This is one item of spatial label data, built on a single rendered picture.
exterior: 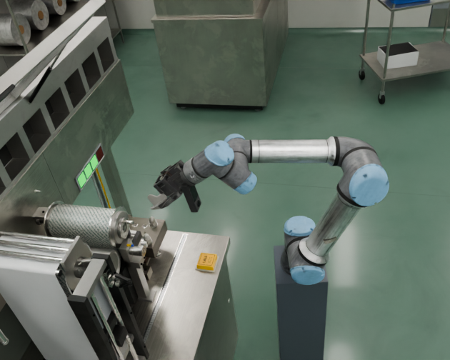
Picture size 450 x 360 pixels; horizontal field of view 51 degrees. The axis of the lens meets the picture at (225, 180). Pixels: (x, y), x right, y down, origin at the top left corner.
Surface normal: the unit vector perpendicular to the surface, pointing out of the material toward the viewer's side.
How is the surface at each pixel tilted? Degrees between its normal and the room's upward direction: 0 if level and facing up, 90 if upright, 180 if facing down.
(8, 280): 90
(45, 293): 90
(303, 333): 90
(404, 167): 0
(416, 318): 0
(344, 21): 90
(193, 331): 0
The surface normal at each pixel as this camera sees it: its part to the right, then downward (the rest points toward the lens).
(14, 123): 0.97, 0.07
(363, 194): 0.07, 0.54
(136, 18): -0.22, 0.65
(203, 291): -0.11, -0.76
